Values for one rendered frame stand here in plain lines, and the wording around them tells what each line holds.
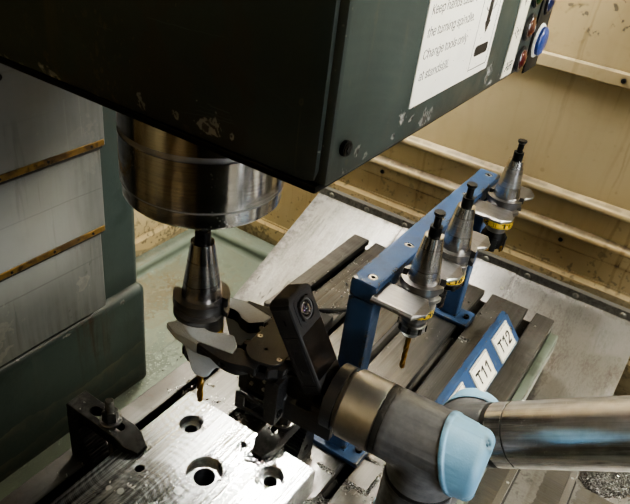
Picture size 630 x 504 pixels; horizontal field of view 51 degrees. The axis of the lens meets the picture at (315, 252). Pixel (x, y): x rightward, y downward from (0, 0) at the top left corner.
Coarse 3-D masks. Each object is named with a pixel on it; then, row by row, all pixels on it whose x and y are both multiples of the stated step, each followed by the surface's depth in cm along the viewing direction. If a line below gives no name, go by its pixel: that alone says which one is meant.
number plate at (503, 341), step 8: (504, 328) 128; (496, 336) 125; (504, 336) 127; (512, 336) 129; (496, 344) 124; (504, 344) 126; (512, 344) 128; (496, 352) 124; (504, 352) 125; (504, 360) 125
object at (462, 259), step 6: (474, 246) 98; (444, 252) 96; (450, 252) 96; (468, 252) 97; (474, 252) 97; (444, 258) 96; (450, 258) 96; (456, 258) 95; (462, 258) 96; (468, 258) 96; (462, 264) 97; (468, 264) 98; (462, 270) 97
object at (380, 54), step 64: (0, 0) 52; (64, 0) 47; (128, 0) 44; (192, 0) 41; (256, 0) 38; (320, 0) 36; (384, 0) 39; (512, 0) 59; (64, 64) 50; (128, 64) 46; (192, 64) 43; (256, 64) 40; (320, 64) 38; (384, 64) 42; (192, 128) 46; (256, 128) 42; (320, 128) 40; (384, 128) 46
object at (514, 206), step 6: (492, 192) 114; (492, 198) 113; (498, 198) 113; (522, 198) 114; (498, 204) 112; (504, 204) 112; (510, 204) 111; (516, 204) 112; (510, 210) 113; (516, 210) 113
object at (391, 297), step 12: (384, 288) 88; (396, 288) 88; (372, 300) 86; (384, 300) 86; (396, 300) 86; (408, 300) 86; (420, 300) 87; (396, 312) 85; (408, 312) 84; (420, 312) 85
